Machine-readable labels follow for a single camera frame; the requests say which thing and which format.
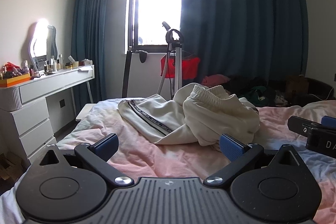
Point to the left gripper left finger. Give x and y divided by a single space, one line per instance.
95 157

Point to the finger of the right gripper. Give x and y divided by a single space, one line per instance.
328 121
300 125

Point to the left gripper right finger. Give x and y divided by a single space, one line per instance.
243 158

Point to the white track pants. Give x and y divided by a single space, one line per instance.
196 114

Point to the pile of clothes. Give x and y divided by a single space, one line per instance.
288 91

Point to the white stool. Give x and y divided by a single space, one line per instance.
84 111

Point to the white vanity desk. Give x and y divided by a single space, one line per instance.
25 120

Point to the cardboard box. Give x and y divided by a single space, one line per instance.
11 168

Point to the black framed panel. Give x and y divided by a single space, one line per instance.
126 73

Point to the red bag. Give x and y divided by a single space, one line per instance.
189 67

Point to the orange box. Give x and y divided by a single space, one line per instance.
5 83

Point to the lit vanity mirror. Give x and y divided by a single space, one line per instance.
38 48

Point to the teal curtain right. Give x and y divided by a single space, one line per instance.
250 38

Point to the teal curtain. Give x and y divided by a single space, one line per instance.
88 37
250 38

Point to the garment steamer stand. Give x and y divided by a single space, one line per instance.
175 40

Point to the teal curtain left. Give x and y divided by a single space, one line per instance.
88 37

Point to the window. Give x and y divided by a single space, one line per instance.
157 3

